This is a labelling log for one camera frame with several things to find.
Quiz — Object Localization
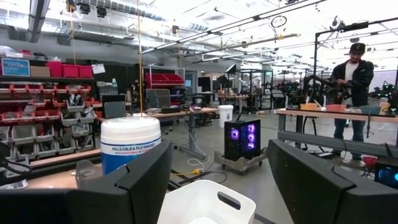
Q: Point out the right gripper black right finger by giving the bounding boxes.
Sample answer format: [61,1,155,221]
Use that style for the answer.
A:
[267,138,357,224]

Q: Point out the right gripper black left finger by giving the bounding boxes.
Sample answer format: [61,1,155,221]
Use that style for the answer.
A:
[67,139,174,224]

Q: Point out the yellow blue wipes canister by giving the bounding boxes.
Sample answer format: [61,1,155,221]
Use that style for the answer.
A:
[100,116,162,175]

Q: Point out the white plastic bin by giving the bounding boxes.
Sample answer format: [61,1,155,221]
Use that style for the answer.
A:
[157,179,256,224]

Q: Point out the grey metal crossbeam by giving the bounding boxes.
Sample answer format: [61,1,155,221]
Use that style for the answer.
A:
[277,130,398,157]

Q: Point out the grey equipment base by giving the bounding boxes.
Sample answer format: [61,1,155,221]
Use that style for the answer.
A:
[174,144,209,160]

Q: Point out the grey translucent plastic bin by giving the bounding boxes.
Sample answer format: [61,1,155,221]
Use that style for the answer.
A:
[74,159,105,189]

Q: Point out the round red object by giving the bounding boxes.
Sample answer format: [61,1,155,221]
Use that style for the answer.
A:
[361,155,378,167]

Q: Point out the wooden workbench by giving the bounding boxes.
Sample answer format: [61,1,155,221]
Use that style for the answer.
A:
[275,107,398,147]

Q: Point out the black computer purple lights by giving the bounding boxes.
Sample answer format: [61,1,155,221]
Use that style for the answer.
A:
[223,118,261,162]

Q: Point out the dark device blue screen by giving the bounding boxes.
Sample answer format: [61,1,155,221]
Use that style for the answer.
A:
[374,162,398,190]

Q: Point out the wooden desk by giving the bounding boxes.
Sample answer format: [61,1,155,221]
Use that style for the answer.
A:
[95,106,220,156]

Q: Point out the dark laptop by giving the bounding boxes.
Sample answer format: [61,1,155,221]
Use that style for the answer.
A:
[102,94,127,119]

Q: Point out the grey monitor back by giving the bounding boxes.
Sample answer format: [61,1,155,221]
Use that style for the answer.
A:
[145,88,172,110]

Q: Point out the white plastic bucket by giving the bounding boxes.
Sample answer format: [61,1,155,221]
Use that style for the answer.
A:
[217,105,234,129]

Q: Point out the red bin rack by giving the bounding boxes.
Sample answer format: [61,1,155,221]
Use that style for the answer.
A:
[144,72,185,90]

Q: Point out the person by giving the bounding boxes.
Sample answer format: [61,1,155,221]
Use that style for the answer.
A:
[329,42,375,161]

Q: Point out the storage shelf unit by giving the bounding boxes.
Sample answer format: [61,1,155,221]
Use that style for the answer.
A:
[0,55,98,163]

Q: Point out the red storage tote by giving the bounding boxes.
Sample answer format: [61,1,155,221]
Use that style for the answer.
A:
[78,65,94,79]
[46,61,64,78]
[63,63,79,78]

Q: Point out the brown cardboard box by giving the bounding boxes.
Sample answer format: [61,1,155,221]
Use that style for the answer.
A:
[30,65,51,78]

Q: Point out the blue sign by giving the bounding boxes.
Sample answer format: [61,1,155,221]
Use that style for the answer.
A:
[1,58,31,77]

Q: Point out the yellow extension cord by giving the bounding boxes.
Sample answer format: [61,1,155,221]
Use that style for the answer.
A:
[170,169,202,177]

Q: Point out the white floor cable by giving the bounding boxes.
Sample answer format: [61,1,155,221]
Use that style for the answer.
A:
[185,124,211,170]

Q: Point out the black floor cable loop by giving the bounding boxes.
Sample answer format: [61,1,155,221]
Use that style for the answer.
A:
[201,169,228,185]

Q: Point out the black aluminium table frame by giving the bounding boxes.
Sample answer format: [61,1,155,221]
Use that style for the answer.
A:
[0,155,276,224]

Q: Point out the yellow hanging cable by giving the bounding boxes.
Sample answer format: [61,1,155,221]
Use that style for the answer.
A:
[68,0,78,65]
[136,0,144,118]

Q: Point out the black overhead frame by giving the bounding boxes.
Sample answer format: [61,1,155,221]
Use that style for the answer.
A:
[312,18,398,96]

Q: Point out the black hanging cable loop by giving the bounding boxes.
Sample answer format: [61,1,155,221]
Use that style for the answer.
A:
[270,15,288,29]

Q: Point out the grey ceiling duct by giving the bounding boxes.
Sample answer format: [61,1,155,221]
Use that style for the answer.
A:
[26,0,51,44]

